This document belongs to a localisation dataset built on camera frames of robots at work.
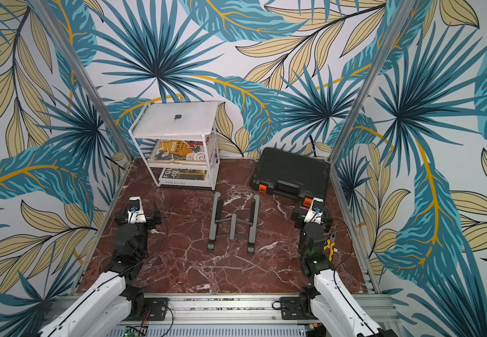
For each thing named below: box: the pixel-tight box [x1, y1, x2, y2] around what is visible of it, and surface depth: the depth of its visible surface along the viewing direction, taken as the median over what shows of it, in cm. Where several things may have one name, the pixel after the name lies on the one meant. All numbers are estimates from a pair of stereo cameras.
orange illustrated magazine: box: [148, 139, 207, 161], surface depth 97 cm
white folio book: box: [162, 167, 208, 181], surface depth 108 cm
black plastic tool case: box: [249, 147, 331, 208], surface depth 105 cm
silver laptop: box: [134, 101, 219, 136], surface depth 83 cm
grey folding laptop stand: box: [206, 190, 260, 254], surface depth 90 cm
